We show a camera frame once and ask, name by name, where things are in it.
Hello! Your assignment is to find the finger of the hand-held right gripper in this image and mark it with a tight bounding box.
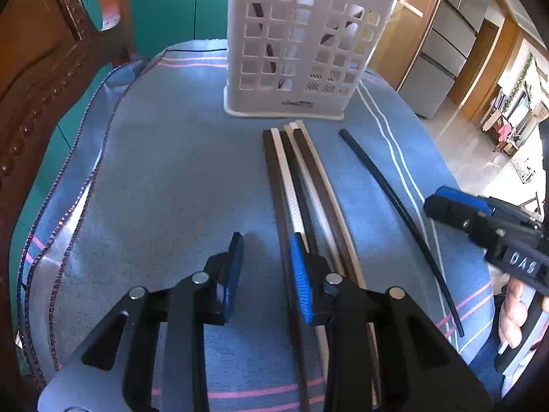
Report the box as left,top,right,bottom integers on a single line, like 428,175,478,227
424,195,495,246
434,185,495,216

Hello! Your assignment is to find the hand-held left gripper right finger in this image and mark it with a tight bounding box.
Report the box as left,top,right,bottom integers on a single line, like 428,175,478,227
289,232,469,412

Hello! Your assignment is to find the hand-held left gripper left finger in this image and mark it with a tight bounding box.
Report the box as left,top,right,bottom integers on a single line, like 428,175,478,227
81,232,244,412

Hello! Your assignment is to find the dark brown chopstick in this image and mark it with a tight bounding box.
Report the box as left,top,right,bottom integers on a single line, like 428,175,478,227
293,129,370,293
261,129,312,412

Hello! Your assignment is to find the short black chopstick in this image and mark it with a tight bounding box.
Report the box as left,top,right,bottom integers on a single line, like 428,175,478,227
280,131,320,258

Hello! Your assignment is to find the white chopstick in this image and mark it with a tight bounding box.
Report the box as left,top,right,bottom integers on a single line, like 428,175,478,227
270,128,307,245

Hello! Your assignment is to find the long black chopstick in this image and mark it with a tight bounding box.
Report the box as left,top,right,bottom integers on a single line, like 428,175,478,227
338,127,466,338

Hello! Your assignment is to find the white plastic utensil basket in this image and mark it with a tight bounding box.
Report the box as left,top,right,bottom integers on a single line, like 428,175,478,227
223,0,393,120

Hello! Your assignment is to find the person's right hand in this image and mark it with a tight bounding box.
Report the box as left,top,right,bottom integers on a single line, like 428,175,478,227
498,274,549,349

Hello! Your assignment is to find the clothes drying rack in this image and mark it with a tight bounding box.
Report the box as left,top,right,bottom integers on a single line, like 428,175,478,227
482,86,542,156

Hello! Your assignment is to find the blue striped cloth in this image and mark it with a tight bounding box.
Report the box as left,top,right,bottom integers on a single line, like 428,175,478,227
17,38,502,412

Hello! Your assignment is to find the silver refrigerator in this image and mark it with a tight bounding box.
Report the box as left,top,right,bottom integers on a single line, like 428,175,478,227
397,0,494,119

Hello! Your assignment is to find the wooden framed glass door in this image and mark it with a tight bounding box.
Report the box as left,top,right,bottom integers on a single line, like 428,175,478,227
369,0,447,92

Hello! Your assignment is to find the carved wooden chair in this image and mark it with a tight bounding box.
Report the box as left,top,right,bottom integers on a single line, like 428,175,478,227
0,0,139,396

